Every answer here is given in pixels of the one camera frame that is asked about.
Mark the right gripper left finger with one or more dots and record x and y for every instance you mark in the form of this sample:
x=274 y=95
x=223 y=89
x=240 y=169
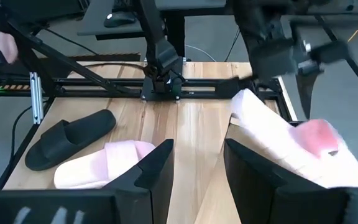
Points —
x=148 y=193

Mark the black foam slide sandal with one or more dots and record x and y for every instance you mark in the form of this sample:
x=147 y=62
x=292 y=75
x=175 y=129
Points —
x=61 y=146

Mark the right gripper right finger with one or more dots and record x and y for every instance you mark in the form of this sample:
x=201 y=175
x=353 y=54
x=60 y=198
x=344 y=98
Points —
x=259 y=199

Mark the black box with orange lights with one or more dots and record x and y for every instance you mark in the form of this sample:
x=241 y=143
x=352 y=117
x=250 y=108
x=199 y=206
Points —
x=14 y=87

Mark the black diagonal frame strut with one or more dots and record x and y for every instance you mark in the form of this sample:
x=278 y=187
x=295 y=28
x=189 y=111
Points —
x=73 y=63

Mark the black computer mouse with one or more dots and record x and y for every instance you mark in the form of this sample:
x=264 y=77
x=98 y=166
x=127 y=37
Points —
x=120 y=19

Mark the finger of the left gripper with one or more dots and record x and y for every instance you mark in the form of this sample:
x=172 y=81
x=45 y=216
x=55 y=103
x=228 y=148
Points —
x=329 y=51
x=308 y=90

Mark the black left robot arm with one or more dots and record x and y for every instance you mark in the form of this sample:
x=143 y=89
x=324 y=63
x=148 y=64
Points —
x=158 y=31

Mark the black aluminium table frame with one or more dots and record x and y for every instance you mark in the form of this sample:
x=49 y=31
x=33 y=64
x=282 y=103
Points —
x=197 y=82

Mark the pink foam slide sandal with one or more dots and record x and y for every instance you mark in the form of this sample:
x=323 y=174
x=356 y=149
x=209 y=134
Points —
x=269 y=137
x=104 y=165

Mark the silver aluminium post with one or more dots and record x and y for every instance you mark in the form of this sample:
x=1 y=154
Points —
x=36 y=99

